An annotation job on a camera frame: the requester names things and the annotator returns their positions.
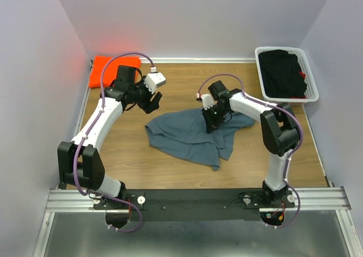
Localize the folded orange t-shirt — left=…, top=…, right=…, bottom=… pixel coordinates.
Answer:
left=88, top=55, right=142, bottom=89

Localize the black t-shirt in basket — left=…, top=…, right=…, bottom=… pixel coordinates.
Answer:
left=259, top=49, right=302, bottom=98

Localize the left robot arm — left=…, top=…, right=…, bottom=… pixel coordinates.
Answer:
left=57, top=65, right=166, bottom=209

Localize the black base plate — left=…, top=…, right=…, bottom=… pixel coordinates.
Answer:
left=93, top=188, right=295, bottom=229

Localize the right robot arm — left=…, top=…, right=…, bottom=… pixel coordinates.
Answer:
left=196, top=81, right=303, bottom=207

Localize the red garment in basket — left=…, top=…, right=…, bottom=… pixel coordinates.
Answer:
left=290, top=71, right=307, bottom=99

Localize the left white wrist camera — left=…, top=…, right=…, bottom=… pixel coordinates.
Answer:
left=143, top=72, right=166, bottom=94

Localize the white laundry basket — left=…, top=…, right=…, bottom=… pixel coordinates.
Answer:
left=255, top=47, right=319, bottom=106

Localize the blue-grey t-shirt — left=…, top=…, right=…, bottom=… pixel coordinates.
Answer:
left=145, top=108, right=255, bottom=171

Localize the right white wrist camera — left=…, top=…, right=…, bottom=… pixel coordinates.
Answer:
left=196, top=93, right=215, bottom=110

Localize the aluminium rail frame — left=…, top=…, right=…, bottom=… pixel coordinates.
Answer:
left=31, top=58, right=363, bottom=257

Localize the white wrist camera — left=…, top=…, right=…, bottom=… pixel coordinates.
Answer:
left=143, top=72, right=166, bottom=94
left=196, top=93, right=215, bottom=110

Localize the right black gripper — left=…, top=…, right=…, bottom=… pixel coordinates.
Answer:
left=201, top=104, right=229, bottom=133

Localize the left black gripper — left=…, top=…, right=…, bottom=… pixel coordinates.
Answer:
left=129, top=75, right=163, bottom=114

